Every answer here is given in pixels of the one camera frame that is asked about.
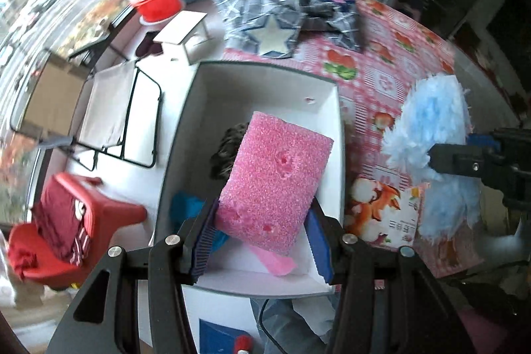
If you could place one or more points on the large red basin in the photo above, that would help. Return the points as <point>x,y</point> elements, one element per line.
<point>159,5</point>

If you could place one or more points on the pink sponge block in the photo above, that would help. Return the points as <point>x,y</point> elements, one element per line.
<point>273,180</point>

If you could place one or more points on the white folding chair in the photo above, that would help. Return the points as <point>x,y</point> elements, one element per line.
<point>108,101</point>

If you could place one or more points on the red plastic stool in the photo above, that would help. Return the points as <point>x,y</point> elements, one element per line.
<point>112,209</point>

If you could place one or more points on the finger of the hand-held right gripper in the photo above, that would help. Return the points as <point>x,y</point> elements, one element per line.
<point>481,140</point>
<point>460,161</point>

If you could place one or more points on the maroon clothing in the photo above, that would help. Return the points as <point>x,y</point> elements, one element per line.
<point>62,221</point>

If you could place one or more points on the white stool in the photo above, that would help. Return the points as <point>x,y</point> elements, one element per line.
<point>182,28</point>

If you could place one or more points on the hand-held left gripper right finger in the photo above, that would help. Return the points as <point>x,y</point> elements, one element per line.
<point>321,250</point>

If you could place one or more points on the white storage box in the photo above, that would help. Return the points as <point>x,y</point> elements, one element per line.
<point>249,92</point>

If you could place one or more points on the dark brown knit cloth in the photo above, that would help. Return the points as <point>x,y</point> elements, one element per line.
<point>228,146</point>

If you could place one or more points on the teal blue cloth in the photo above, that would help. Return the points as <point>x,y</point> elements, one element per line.
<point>186,209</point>

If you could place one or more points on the orange printed packet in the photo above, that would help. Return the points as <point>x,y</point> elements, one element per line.
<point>373,204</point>

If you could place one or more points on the light blue feather duster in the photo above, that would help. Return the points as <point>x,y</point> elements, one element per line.
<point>431,117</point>

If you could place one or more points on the pink printed bed sheet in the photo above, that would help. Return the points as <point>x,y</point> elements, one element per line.
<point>386,59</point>

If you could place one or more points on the dark plaid clothes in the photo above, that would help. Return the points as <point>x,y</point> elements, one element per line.
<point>257,5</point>

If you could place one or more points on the blue book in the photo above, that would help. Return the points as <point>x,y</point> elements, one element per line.
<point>218,337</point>

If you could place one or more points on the person's jeans leg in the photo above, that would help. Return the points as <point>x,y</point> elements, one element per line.
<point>298,325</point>

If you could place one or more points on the red cylinder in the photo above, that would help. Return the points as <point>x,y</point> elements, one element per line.
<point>243,345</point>

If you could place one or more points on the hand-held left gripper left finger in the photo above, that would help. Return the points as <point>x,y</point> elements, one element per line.
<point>205,250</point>

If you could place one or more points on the dark maroon slippers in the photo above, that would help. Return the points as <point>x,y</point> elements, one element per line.
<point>149,45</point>

